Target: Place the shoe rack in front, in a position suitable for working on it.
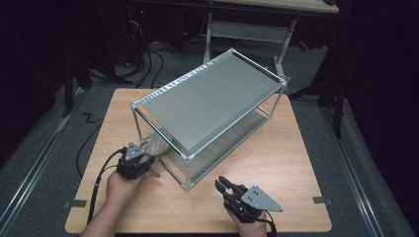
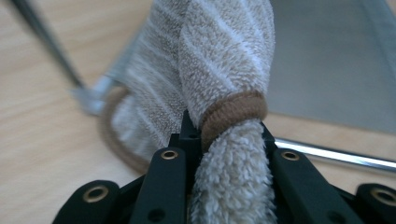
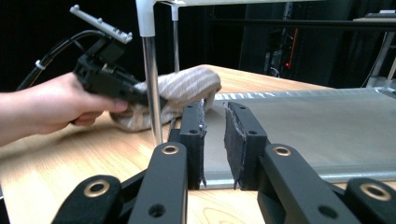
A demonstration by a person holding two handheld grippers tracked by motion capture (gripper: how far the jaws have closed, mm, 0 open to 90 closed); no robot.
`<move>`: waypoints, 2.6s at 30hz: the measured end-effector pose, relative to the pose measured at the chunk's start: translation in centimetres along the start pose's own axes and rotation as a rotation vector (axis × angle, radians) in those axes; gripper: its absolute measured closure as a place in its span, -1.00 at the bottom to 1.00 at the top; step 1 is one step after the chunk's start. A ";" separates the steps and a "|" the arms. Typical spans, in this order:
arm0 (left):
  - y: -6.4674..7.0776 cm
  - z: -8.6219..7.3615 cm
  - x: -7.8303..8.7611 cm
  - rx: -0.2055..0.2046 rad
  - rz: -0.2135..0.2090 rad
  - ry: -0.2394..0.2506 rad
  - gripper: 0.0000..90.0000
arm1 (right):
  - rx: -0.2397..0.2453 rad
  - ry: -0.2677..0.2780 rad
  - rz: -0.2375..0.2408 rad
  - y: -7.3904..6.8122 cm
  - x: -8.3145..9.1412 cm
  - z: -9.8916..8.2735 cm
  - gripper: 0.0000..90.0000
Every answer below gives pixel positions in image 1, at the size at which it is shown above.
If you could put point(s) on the black computer tower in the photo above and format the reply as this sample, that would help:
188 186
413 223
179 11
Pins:
136 39

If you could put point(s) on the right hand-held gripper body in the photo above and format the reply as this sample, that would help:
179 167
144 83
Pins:
257 200

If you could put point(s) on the metal floor rail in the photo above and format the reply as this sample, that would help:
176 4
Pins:
33 168
349 171

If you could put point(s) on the person's left hand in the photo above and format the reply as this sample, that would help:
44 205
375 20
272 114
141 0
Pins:
120 191

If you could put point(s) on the black metal stand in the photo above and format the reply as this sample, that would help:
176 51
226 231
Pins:
68 92
337 112

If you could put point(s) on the grey fabric metal shelf rack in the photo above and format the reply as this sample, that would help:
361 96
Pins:
210 98

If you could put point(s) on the small red object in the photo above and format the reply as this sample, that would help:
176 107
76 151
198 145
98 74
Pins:
303 47

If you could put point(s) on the desk with white legs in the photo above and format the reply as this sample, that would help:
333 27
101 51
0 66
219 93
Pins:
247 31

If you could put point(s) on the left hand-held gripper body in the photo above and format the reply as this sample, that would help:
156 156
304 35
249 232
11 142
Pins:
131 164

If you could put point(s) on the person's right hand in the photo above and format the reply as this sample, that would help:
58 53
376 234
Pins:
252 230

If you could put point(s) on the grey tape piece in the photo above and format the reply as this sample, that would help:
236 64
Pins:
75 204
322 200

